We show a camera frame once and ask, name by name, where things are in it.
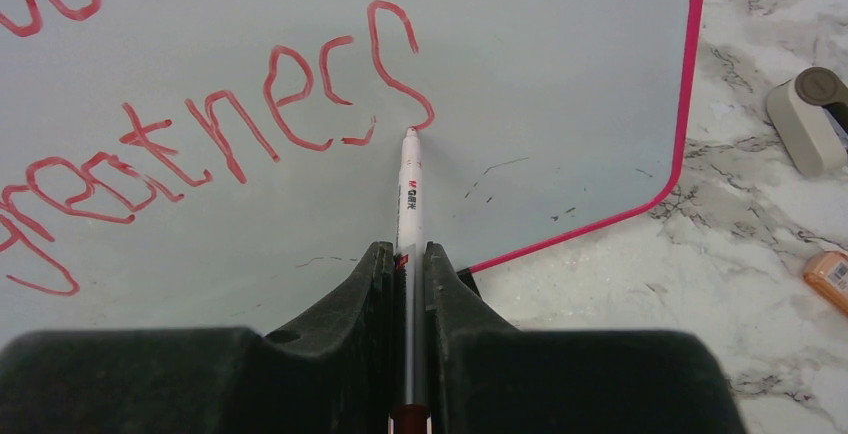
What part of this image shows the wire whiteboard easel stand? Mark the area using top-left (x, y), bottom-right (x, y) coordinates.
top-left (457, 269), bottom-right (481, 297)

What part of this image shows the red capped white marker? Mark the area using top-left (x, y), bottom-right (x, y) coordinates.
top-left (390, 128), bottom-right (430, 433)

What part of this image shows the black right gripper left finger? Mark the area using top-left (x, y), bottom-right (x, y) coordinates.
top-left (1, 242), bottom-right (393, 433)

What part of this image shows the orange rubber piece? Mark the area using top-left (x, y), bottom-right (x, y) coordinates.
top-left (802, 251), bottom-right (848, 316)

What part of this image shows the red framed whiteboard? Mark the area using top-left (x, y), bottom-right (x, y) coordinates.
top-left (1, 0), bottom-right (702, 341)

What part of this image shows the small whiteboard eraser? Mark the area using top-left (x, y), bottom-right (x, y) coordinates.
top-left (766, 67), bottom-right (847, 177)

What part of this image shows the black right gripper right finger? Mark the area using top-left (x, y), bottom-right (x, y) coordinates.
top-left (423, 243), bottom-right (745, 433)

